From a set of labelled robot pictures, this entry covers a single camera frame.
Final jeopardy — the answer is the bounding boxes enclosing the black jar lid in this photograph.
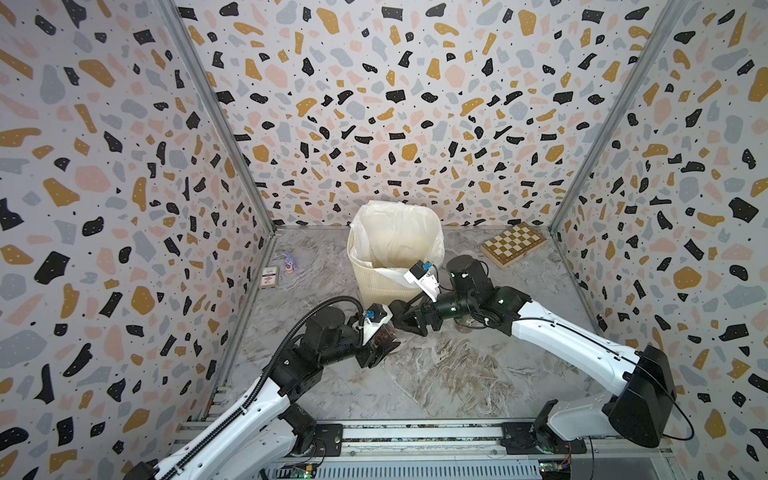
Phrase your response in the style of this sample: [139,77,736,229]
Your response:
[389,300,417,330]

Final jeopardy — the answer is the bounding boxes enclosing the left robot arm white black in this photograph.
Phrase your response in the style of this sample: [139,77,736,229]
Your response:
[126,296,399,479]

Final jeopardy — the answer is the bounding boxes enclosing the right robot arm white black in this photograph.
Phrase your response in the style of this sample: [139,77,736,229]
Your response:
[382,255,679,453]

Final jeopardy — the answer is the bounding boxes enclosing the cream ribbed trash bin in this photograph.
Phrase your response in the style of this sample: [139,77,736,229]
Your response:
[347,203,446,311]

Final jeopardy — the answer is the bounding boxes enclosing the white plastic bin liner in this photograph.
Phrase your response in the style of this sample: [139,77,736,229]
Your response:
[347,200,445,287]

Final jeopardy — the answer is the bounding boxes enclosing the wooden chessboard box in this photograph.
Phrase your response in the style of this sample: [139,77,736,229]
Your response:
[480,223,547,268]

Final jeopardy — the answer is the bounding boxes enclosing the small card box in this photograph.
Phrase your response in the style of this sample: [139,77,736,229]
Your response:
[259,266,280,289]

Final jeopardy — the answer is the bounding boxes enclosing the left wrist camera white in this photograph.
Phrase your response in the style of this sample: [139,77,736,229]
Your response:
[361,303,393,345]

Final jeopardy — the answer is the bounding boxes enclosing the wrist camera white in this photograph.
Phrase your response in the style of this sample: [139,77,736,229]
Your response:
[361,303,393,345]
[404,260,440,302]

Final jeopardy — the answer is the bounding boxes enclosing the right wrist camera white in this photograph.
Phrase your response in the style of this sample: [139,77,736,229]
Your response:
[404,260,440,302]

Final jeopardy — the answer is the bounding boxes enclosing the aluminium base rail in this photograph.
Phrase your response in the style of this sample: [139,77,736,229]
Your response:
[170,418,679,480]

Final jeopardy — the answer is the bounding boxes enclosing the black corrugated cable conduit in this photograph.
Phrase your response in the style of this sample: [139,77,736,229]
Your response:
[155,295,366,480]

